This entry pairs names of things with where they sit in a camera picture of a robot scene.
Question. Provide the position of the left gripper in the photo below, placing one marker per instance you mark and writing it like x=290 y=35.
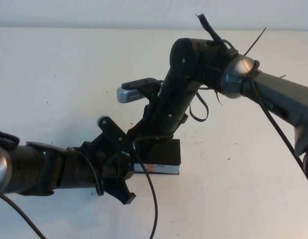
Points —
x=111 y=169

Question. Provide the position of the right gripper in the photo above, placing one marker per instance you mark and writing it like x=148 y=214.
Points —
x=150 y=127

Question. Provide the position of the black glasses case printed side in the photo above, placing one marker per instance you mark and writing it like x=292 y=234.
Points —
x=172 y=154

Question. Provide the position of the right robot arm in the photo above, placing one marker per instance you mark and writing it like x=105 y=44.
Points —
x=268 y=92

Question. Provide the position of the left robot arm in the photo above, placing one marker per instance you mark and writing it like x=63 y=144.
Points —
x=31 y=169

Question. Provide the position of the black zip tie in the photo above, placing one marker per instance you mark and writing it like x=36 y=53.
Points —
x=219 y=99
x=255 y=41

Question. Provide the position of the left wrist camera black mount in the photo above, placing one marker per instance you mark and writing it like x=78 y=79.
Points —
x=114 y=135

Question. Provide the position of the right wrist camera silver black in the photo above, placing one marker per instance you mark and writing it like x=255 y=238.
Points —
x=129 y=93

